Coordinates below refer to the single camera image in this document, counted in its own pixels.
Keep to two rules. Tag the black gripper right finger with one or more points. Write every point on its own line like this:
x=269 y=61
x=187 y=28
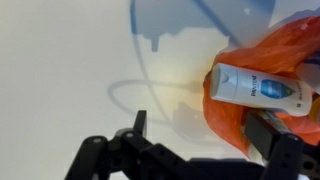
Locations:
x=280 y=153

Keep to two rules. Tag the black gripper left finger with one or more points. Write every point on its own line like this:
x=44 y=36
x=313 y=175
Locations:
x=133 y=156

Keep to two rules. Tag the orange plastic bag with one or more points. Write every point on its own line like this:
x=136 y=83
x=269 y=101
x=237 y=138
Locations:
x=226 y=126

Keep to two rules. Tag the white Pantene shampoo bottle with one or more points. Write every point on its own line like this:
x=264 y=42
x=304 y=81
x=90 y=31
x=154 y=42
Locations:
x=246 y=86

